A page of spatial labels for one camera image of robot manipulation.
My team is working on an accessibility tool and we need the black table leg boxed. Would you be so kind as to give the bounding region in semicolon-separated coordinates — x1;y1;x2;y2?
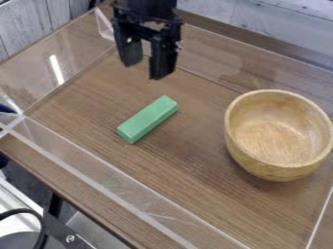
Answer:
49;194;63;218

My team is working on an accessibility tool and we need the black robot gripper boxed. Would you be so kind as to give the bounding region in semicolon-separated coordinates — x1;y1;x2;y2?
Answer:
113;0;184;80

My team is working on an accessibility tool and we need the clear acrylic front barrier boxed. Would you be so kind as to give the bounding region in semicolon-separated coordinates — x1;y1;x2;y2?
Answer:
0;95;251;249

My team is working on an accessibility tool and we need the brown wooden bowl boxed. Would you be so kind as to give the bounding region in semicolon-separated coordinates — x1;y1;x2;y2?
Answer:
224;89;333;182

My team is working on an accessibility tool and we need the green rectangular block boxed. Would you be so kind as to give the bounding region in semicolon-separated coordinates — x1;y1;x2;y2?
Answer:
118;95;178;144

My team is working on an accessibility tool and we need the grey metal base plate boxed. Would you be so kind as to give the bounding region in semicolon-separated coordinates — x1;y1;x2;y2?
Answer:
41;212;97;249

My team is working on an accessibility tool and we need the black cable loop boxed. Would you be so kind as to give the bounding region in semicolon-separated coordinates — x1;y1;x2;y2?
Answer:
0;207;50;249

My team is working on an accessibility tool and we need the clear acrylic corner bracket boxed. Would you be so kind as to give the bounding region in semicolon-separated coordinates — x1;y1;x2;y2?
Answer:
95;8;116;41

